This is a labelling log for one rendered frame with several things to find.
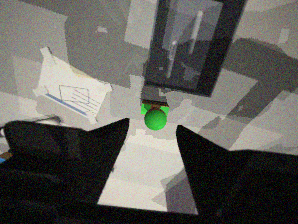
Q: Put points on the white inspection card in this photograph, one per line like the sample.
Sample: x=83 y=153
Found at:
x=70 y=87

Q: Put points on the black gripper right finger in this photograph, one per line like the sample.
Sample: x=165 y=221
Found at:
x=216 y=174

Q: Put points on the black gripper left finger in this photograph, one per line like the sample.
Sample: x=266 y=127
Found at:
x=93 y=152

